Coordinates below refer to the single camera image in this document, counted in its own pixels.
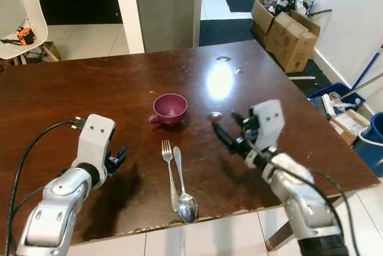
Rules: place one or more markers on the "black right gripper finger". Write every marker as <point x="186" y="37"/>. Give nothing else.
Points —
<point x="225" y="139"/>
<point x="227" y="133"/>

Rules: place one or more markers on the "silver metal spoon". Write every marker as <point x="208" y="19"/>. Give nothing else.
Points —
<point x="187" y="208"/>

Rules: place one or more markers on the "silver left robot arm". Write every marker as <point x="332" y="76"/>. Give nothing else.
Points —
<point x="57" y="202"/>

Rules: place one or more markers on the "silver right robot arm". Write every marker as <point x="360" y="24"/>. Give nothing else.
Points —
<point x="302" y="199"/>

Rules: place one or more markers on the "small silver round cap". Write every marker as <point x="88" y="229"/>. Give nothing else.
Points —
<point x="239" y="70"/>
<point x="216" y="115"/>
<point x="224" y="58"/>

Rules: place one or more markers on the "silver metal fork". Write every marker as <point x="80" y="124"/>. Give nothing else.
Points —
<point x="169" y="172"/>

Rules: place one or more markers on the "maroon plastic cup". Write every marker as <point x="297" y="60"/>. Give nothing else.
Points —
<point x="170" y="108"/>

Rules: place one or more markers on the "blue plastic bucket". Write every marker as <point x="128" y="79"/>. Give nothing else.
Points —
<point x="372" y="148"/>

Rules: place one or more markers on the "white strip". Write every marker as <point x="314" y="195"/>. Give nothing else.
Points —
<point x="302" y="78"/>

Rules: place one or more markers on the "blue plastic tray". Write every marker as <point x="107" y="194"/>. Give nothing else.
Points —
<point x="320" y="93"/>

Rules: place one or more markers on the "dark blue floor rug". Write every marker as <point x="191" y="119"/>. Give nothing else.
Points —
<point x="227" y="32"/>

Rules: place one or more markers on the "small labelled cardboard box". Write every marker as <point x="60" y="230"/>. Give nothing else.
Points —
<point x="350" y="125"/>

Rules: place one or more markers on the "closed brown cardboard box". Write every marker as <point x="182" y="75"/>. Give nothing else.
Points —
<point x="293" y="43"/>

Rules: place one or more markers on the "open brown cardboard box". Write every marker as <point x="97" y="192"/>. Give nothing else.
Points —
<point x="260" y="17"/>

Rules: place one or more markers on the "dark doormat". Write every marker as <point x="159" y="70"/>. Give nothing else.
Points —
<point x="242" y="2"/>

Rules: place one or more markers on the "grey door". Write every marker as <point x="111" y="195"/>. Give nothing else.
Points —
<point x="167" y="8"/>

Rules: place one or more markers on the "orange and black tool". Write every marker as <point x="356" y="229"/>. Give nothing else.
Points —
<point x="25" y="36"/>

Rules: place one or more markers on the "white plastic chair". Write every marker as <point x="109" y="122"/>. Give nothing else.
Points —
<point x="33" y="11"/>

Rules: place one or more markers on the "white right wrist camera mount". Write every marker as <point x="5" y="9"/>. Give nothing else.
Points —
<point x="267" y="121"/>

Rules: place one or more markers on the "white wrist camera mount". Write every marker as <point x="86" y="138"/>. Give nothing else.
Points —
<point x="94" y="139"/>
<point x="267" y="121"/>

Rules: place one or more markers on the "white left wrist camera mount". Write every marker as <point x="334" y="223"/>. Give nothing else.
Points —
<point x="94" y="139"/>

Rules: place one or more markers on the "white door frame post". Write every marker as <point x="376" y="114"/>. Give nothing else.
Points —
<point x="127" y="8"/>

